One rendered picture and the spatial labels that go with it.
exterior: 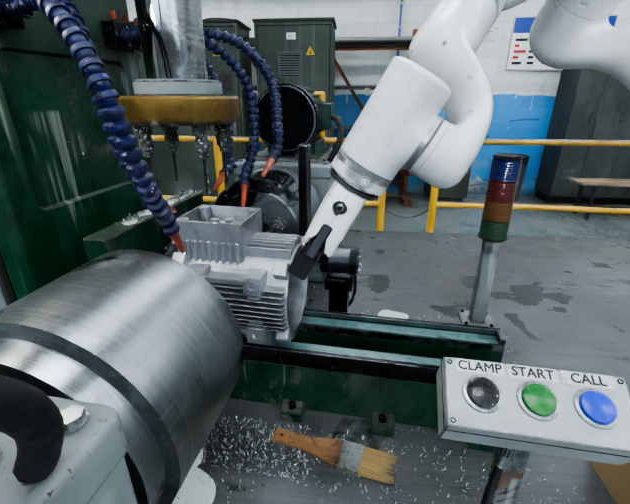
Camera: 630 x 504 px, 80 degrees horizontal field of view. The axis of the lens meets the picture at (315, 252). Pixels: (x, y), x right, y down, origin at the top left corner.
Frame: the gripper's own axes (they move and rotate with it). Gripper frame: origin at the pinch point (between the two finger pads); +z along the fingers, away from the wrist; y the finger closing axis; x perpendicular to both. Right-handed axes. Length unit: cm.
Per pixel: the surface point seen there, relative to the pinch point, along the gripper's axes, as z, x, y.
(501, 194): -22.6, -29.4, 33.1
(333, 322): 12.9, -11.8, 10.5
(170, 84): -13.4, 29.0, -0.2
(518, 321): 1, -56, 38
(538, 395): -12.4, -24.7, -21.4
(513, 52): -146, -101, 524
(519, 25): -173, -87, 525
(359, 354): 10.0, -16.9, 1.5
